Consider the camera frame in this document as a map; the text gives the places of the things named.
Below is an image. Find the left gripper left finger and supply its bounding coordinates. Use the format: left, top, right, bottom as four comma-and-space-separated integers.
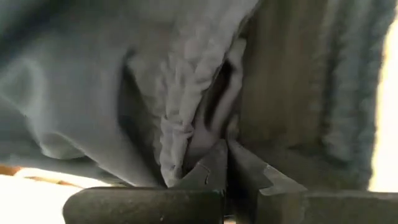
62, 141, 228, 224

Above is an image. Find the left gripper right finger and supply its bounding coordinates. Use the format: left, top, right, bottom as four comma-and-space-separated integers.
228, 139, 398, 224

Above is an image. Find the black knit sweater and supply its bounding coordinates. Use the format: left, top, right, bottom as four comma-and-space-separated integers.
0, 0, 397, 191

